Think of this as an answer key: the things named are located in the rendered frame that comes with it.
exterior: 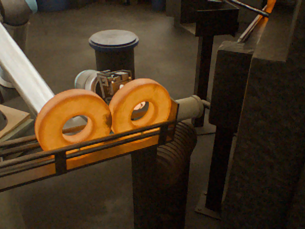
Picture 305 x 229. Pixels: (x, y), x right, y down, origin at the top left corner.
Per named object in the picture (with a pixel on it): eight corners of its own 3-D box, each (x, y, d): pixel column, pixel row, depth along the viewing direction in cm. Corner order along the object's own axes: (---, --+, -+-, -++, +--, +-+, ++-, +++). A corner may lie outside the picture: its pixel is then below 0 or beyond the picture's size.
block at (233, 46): (248, 119, 95) (263, 43, 82) (243, 133, 88) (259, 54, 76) (213, 111, 98) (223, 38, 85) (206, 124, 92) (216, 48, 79)
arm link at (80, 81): (103, 92, 106) (94, 65, 102) (118, 97, 95) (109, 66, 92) (78, 102, 102) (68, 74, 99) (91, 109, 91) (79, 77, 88)
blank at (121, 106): (176, 78, 70) (167, 73, 73) (114, 89, 63) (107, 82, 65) (167, 135, 78) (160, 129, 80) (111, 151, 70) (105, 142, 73)
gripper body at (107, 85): (105, 77, 74) (89, 74, 84) (112, 111, 77) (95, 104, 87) (133, 70, 78) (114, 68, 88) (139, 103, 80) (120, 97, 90)
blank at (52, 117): (114, 89, 63) (107, 83, 65) (35, 102, 55) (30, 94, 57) (112, 151, 70) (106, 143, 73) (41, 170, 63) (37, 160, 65)
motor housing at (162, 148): (189, 227, 128) (201, 120, 99) (171, 276, 111) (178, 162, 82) (160, 217, 132) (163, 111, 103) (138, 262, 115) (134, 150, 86)
